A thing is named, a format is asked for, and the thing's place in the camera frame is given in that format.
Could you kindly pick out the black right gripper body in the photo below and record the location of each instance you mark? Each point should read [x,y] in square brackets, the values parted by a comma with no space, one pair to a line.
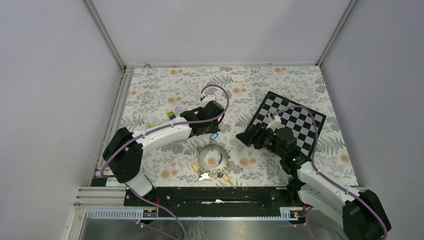
[265,140]

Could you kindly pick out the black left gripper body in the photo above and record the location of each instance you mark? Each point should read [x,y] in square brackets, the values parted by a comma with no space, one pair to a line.
[213,127]

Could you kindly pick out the blue key tag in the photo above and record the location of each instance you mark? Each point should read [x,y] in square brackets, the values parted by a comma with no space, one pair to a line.
[214,136]

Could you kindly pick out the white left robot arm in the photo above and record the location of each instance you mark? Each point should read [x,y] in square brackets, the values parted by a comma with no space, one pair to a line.
[123,155]

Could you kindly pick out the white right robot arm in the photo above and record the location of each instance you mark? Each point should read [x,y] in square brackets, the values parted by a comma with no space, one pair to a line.
[359,213]

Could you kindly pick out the black white chessboard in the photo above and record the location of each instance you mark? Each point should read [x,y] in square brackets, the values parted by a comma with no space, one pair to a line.
[304,128]

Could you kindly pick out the purple yellow marker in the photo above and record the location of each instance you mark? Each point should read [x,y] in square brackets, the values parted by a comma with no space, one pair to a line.
[171,115]

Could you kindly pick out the green marker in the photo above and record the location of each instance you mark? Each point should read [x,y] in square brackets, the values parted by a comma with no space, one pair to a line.
[152,125]

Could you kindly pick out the black front rail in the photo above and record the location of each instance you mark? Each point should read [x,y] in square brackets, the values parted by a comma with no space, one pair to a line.
[268,196]

